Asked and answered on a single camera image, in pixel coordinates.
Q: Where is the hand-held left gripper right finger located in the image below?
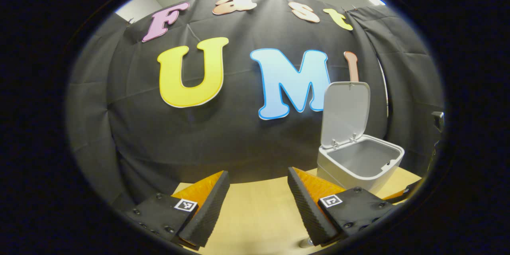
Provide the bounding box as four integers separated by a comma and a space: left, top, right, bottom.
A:
287, 167, 397, 247

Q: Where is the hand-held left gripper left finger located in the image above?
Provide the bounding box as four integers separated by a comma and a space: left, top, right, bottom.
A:
126, 170, 231, 248

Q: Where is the white desktop garbage bin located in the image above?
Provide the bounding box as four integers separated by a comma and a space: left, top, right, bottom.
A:
317, 81, 405, 196

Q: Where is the wooden desktop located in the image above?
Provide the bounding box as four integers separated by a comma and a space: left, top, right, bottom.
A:
172, 167, 423, 255

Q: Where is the black backdrop cloth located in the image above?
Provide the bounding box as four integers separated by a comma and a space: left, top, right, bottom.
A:
66, 0, 445, 208

